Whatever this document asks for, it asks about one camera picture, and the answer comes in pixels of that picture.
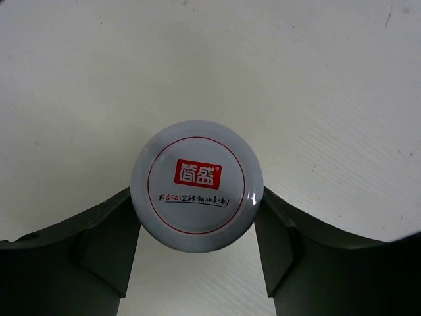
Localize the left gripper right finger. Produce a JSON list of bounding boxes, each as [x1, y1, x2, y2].
[[255, 190, 420, 315]]

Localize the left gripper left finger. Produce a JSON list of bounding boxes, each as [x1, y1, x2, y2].
[[1, 188, 141, 315]]

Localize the dark jar white lid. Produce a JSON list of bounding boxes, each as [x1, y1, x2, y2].
[[130, 120, 264, 253]]

